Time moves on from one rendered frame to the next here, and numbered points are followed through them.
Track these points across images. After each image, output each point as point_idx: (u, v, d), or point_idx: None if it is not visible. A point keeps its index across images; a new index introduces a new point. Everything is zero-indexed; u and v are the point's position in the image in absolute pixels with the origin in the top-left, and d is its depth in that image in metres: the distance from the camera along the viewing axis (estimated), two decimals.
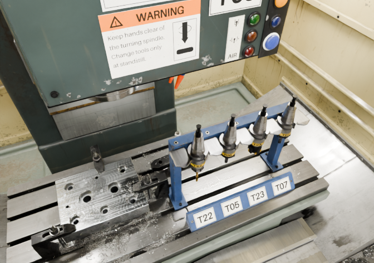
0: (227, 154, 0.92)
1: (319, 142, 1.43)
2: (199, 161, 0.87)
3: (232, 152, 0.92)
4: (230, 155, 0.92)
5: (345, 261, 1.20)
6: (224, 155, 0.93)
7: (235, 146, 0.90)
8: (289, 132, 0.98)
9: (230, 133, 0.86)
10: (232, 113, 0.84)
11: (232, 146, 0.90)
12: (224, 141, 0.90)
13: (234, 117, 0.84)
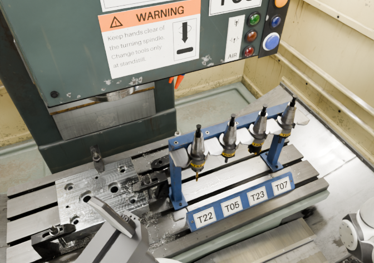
0: (227, 154, 0.92)
1: (319, 142, 1.43)
2: (199, 161, 0.87)
3: (232, 152, 0.92)
4: (230, 155, 0.92)
5: (345, 261, 1.20)
6: (224, 155, 0.93)
7: (235, 146, 0.90)
8: (289, 132, 0.98)
9: (230, 133, 0.86)
10: (232, 113, 0.84)
11: (232, 146, 0.90)
12: (224, 141, 0.90)
13: (234, 117, 0.84)
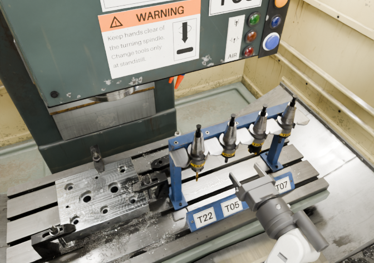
0: (227, 154, 0.92)
1: (319, 142, 1.43)
2: (199, 161, 0.87)
3: (232, 152, 0.92)
4: (230, 155, 0.92)
5: (345, 261, 1.20)
6: (224, 155, 0.93)
7: (235, 146, 0.90)
8: (289, 132, 0.98)
9: (230, 133, 0.86)
10: (232, 113, 0.84)
11: (232, 146, 0.90)
12: (224, 141, 0.90)
13: (234, 117, 0.84)
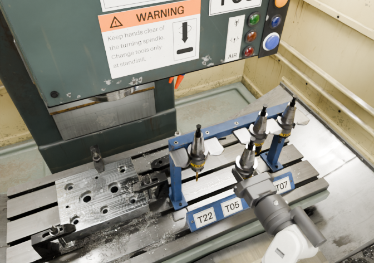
0: (244, 178, 0.85)
1: (319, 142, 1.43)
2: (199, 161, 0.87)
3: (250, 176, 0.85)
4: None
5: (345, 261, 1.20)
6: None
7: (252, 170, 0.83)
8: (289, 132, 0.98)
9: (248, 157, 0.80)
10: (251, 136, 0.77)
11: (250, 170, 0.83)
12: (240, 165, 0.83)
13: (254, 141, 0.77)
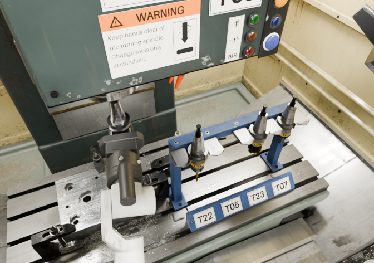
0: None
1: (319, 142, 1.43)
2: (199, 161, 0.87)
3: None
4: None
5: (345, 261, 1.20)
6: None
7: (122, 127, 0.79)
8: (289, 132, 0.98)
9: (112, 111, 0.76)
10: None
11: (119, 127, 0.79)
12: (110, 120, 0.80)
13: None
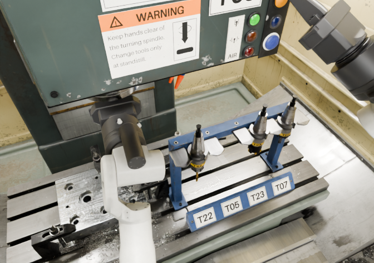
0: None
1: (319, 142, 1.43)
2: (199, 161, 0.87)
3: None
4: None
5: (345, 261, 1.20)
6: None
7: None
8: (289, 132, 0.98)
9: None
10: None
11: None
12: None
13: None
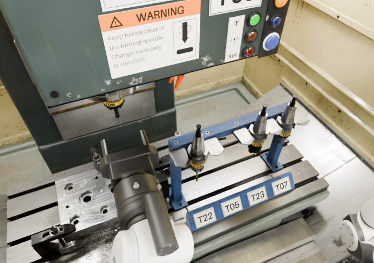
0: (108, 102, 0.73)
1: (319, 142, 1.43)
2: (199, 161, 0.87)
3: (115, 101, 0.73)
4: (113, 105, 0.73)
5: (345, 261, 1.20)
6: (106, 105, 0.74)
7: None
8: (289, 132, 0.98)
9: None
10: None
11: None
12: None
13: None
